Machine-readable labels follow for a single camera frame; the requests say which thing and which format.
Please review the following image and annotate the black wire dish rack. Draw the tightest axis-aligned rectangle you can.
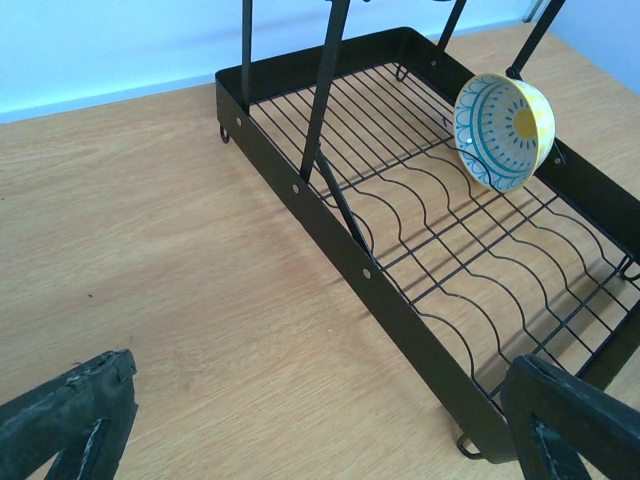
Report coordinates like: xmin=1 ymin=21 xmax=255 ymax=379
xmin=215 ymin=1 xmax=639 ymax=463

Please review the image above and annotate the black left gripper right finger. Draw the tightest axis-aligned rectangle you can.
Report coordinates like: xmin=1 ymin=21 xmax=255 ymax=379
xmin=500 ymin=355 xmax=639 ymax=479

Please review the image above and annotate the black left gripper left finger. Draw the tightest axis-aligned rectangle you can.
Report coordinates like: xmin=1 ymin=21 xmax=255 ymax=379
xmin=1 ymin=349 xmax=138 ymax=479

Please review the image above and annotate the sun pattern ceramic bowl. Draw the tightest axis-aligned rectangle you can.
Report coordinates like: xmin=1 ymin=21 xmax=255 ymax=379
xmin=453 ymin=73 xmax=556 ymax=193

